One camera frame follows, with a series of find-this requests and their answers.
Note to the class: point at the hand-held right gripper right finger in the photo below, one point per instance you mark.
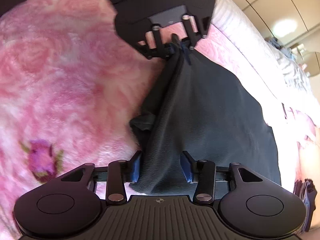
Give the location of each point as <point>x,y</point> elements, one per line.
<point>187,166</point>

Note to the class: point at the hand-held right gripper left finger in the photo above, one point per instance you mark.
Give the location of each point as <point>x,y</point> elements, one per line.
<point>136,167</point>

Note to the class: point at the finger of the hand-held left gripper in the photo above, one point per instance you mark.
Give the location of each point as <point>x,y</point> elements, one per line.
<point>191,33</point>
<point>157,45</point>

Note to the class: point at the teal shirt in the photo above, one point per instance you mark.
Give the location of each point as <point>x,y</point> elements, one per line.
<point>205,120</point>

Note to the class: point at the grey striped duvet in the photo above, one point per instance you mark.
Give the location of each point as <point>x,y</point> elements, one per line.
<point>262,55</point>

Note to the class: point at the cream panelled wardrobe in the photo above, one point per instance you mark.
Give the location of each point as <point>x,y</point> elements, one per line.
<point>270,2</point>

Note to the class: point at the pink rose printed blanket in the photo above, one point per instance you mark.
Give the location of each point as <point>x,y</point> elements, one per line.
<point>62,80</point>

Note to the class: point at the mauve pillow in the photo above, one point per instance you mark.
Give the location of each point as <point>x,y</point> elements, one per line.
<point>300,117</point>

